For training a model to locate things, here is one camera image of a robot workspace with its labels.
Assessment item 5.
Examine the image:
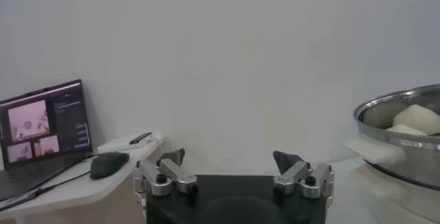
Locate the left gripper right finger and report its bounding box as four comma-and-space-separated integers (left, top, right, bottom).
272, 150, 336, 200

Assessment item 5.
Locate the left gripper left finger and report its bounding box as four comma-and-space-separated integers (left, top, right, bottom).
132, 148, 199, 198

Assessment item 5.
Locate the white steamed baozi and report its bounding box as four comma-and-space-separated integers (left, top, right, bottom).
393, 104, 440, 136
385, 124, 428, 137

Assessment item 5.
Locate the perforated steel steamer basket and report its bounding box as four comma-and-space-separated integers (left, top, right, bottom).
353, 84, 440, 192

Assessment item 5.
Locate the black computer mouse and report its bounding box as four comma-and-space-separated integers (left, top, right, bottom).
89, 152, 131, 181

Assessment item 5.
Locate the white side table with laptop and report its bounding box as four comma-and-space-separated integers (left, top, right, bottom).
0, 135, 166, 224

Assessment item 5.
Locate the black laptop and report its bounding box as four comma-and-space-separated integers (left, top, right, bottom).
0, 79, 94, 202

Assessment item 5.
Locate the black laptop cable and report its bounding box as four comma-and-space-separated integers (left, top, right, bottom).
0, 170, 92, 212

